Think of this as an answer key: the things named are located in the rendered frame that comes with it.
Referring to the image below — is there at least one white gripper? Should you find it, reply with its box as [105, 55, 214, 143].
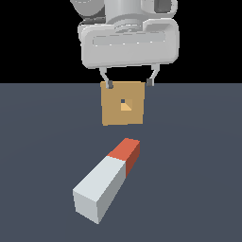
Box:
[78, 17, 181, 90]

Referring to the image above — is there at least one tan box with square hole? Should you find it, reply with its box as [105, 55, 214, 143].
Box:
[99, 80, 147, 127]

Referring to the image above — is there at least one white peg with red end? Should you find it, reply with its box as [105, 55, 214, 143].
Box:
[72, 137, 141, 225]

